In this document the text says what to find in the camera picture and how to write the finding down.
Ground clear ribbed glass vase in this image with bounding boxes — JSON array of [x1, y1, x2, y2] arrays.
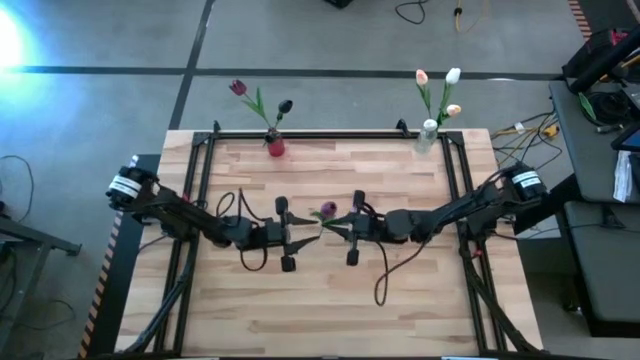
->
[[413, 117, 440, 155]]

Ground wooden work table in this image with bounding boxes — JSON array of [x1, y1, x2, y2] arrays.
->
[[122, 119, 539, 359]]

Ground white paper sheet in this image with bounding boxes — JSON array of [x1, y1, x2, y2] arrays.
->
[[613, 149, 636, 204]]

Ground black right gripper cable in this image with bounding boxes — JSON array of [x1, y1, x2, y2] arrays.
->
[[373, 237, 434, 307]]

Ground red ribbed glass vase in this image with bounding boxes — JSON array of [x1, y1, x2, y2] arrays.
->
[[263, 127, 287, 159]]

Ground thin black cable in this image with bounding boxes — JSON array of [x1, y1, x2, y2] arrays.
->
[[0, 154, 35, 224]]

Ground white artificial tulip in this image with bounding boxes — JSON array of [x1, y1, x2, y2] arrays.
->
[[433, 67, 462, 126]]

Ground cream peach artificial tulip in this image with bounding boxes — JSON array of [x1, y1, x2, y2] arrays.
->
[[437, 103, 463, 127]]

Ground tangled cable bundle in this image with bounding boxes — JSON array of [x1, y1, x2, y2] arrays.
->
[[491, 112, 564, 174]]

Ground grey metal stand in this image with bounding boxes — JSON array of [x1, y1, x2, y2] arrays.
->
[[0, 214, 82, 351]]

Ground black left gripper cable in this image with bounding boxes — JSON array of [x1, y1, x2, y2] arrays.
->
[[215, 187, 270, 273]]

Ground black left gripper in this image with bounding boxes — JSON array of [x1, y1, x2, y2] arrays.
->
[[254, 196, 321, 274]]

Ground grey table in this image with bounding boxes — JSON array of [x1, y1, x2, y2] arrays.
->
[[547, 79, 640, 204]]

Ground yellow cable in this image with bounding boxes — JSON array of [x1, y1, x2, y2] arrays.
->
[[452, 0, 489, 34]]

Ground black looped cable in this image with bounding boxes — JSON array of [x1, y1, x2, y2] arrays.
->
[[394, 0, 430, 25]]

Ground black equipment pile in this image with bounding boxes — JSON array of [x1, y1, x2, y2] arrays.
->
[[562, 24, 640, 96]]

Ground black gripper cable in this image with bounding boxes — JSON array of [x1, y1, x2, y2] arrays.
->
[[373, 237, 434, 307], [215, 187, 270, 273]]

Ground dark red artificial tulip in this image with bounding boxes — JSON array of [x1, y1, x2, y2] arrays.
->
[[228, 78, 275, 134]]

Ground black hazard striped mat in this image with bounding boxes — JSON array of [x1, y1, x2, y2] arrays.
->
[[77, 153, 164, 359]]

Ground dark grey bench seat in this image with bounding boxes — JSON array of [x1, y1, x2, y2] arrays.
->
[[557, 199, 640, 337]]

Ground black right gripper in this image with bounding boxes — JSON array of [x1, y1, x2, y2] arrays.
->
[[327, 189, 386, 267]]

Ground black artificial tulip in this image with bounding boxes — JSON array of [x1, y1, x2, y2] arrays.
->
[[269, 98, 294, 135]]

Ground tablet with blue screen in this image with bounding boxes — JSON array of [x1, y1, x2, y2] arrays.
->
[[610, 122, 640, 152]]

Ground pink artificial tulip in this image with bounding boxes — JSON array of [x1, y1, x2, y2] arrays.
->
[[414, 68, 435, 126]]

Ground purple artificial tulip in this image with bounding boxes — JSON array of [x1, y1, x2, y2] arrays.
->
[[309, 200, 357, 231]]

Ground coiled black cable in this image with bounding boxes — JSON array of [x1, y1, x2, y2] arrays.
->
[[587, 89, 629, 126]]

